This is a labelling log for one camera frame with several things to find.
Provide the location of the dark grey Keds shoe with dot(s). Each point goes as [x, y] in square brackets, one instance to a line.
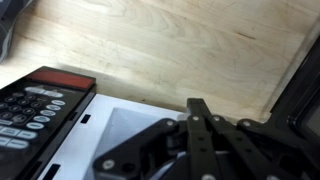
[9, 12]

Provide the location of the red black microwave body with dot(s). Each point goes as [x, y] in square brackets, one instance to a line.
[53, 124]

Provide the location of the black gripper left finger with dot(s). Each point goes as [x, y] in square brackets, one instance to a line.
[184, 146]

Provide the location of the red microwave door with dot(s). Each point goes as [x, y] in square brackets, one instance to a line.
[295, 115]

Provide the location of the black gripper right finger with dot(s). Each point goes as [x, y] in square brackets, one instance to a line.
[268, 153]

